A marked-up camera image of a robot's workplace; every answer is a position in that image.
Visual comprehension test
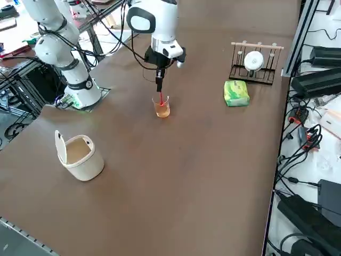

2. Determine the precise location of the thin black cable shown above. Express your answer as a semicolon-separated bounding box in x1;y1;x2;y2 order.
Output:
310;26;341;41

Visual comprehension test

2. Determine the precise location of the aluminium rail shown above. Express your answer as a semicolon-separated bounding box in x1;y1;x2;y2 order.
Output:
0;215;61;256

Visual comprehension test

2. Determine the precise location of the orange black clamp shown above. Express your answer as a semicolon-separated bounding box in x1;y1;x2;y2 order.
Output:
297;124;323;153

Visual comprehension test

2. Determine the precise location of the black cable with ferrite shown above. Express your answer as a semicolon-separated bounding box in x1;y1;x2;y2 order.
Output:
274;174;319;187

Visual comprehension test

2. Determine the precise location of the white pink box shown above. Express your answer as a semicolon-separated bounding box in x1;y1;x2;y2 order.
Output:
319;108;341;141

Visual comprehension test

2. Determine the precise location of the black box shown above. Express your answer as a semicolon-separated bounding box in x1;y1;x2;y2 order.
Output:
317;179;341;227

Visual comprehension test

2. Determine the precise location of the long black adapter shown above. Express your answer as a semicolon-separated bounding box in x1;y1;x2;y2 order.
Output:
277;194;341;256

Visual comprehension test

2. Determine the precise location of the black metal frame cart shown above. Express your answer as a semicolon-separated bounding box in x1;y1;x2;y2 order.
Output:
0;57;69;121

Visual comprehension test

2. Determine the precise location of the glass beaker with orange solution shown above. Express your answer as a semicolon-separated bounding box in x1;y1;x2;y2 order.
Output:
151;95;172;118

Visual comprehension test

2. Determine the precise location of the green tissue pack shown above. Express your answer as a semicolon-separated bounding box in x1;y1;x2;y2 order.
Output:
223;80;250;108

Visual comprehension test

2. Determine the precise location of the aluminium profile post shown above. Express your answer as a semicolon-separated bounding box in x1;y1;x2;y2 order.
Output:
279;0;320;78

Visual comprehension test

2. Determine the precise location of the cream bin with flip lid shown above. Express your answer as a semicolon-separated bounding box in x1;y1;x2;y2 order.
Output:
54;130;105;182

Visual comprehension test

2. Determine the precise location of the long black ribbed power supply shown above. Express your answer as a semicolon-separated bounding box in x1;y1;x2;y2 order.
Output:
290;67;341;99

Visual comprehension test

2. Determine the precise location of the orange black connector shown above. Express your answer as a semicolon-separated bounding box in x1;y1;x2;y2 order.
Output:
288;105;310;125

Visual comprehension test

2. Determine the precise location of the black metal table frame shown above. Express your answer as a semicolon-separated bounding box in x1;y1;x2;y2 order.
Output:
71;7;112;67

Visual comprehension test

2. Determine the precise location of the black power brick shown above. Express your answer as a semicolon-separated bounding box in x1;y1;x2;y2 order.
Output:
308;45;341;68

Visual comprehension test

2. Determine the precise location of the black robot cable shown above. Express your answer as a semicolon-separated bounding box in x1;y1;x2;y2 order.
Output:
116;26;159;71

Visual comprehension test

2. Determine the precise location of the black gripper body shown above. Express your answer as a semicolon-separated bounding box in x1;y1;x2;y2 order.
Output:
144;45;187;69

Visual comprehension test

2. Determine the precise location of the white device with red button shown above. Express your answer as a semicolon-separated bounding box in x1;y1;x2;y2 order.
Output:
66;0;89;21

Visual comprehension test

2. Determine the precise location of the black cable coil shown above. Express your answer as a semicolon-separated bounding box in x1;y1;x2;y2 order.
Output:
4;122;29;140

